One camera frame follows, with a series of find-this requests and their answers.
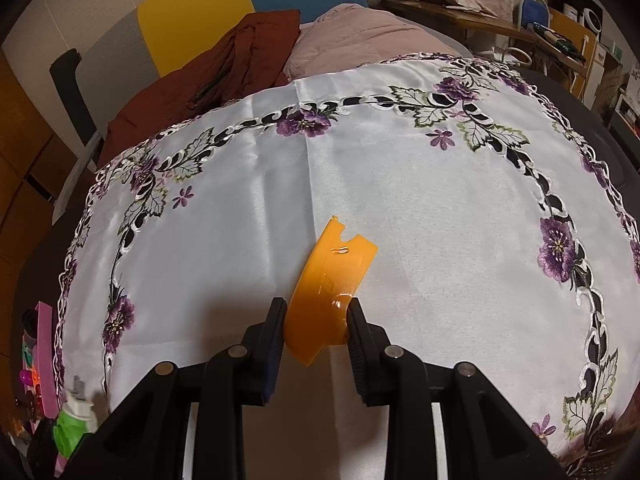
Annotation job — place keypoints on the black rolled mat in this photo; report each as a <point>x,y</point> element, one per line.
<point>70,95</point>

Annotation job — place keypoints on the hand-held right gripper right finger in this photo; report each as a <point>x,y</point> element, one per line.
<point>360,355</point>

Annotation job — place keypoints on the green black hair tool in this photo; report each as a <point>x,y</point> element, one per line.
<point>557,40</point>

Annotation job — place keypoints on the white round fan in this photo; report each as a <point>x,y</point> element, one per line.
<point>591,20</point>

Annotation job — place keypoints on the wooden side table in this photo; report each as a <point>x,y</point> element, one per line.
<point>450,15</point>

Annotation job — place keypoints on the grey yellow blue headboard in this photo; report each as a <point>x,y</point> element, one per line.
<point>195,15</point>

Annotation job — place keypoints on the pink cushion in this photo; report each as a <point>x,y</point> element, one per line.
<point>350,40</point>

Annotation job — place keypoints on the green white plastic toy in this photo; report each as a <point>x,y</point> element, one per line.
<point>67,432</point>

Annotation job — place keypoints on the wooden wardrobe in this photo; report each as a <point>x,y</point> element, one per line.
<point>20,160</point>

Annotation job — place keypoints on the yellow wooden cabinet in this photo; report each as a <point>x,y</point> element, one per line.
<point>567,30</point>

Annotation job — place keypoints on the white storage rack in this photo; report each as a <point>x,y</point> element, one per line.
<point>627,115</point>

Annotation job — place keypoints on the pink cardboard box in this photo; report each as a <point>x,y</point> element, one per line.
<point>44,340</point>

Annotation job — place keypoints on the orange plastic piece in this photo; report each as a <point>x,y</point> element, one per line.
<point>330,280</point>

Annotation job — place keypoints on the rust brown jacket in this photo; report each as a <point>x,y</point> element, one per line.
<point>240,60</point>

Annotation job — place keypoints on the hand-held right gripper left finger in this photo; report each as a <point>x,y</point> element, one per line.
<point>272,355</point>

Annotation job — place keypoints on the white embroidered floral tablecloth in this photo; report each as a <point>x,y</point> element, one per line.
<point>400,185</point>

